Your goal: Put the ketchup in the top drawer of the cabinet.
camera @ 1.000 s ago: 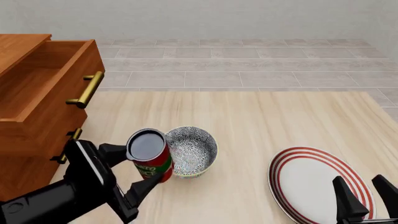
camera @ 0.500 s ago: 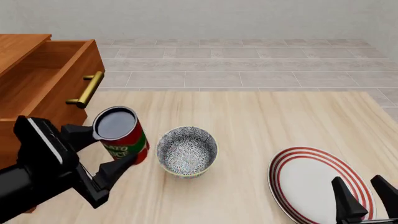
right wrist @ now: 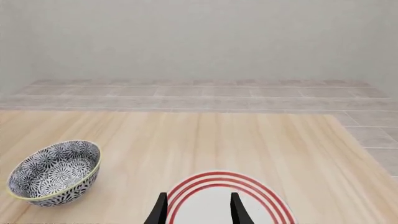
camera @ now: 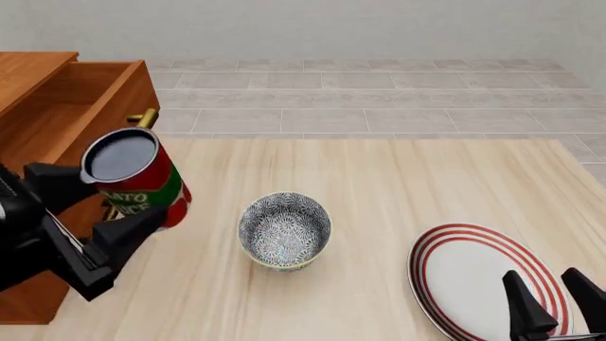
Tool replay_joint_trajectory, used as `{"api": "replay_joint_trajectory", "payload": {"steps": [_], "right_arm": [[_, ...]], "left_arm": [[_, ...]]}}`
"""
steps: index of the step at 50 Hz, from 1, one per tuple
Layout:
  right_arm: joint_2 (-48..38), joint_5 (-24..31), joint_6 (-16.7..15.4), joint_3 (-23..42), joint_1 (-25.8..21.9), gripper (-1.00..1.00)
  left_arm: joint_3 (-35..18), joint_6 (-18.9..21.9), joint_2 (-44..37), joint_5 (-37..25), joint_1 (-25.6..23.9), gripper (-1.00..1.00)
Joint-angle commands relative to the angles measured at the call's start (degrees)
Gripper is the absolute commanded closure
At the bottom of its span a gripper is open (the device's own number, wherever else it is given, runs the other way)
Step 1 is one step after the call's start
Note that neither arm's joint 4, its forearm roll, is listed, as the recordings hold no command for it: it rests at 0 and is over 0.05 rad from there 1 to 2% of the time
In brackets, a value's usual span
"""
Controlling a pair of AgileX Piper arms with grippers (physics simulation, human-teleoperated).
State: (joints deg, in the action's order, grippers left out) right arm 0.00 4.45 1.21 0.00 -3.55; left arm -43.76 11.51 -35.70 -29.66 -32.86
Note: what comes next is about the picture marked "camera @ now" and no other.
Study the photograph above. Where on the white plate with red rings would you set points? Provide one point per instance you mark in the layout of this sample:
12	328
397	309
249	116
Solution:
464	270

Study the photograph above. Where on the blue patterned bowl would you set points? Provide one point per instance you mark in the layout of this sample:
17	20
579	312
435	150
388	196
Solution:
284	231

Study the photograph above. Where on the red and green tomato sauce tin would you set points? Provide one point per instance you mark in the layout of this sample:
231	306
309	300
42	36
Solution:
158	184

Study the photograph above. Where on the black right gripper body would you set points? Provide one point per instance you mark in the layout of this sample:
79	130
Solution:
558	337

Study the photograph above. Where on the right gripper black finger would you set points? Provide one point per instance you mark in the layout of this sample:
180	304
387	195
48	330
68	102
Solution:
594	305
525	305

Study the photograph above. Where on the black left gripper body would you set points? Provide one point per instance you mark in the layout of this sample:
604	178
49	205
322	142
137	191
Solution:
83	270

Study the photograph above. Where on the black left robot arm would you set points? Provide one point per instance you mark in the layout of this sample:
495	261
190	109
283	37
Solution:
19	234

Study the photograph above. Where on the wooden cabinet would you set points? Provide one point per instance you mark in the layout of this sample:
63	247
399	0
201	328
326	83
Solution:
28	67

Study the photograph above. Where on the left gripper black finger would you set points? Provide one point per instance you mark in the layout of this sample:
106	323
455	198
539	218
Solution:
57	186
125	234

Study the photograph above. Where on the wooden cabinet drawer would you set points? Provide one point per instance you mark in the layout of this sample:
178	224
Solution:
71	92

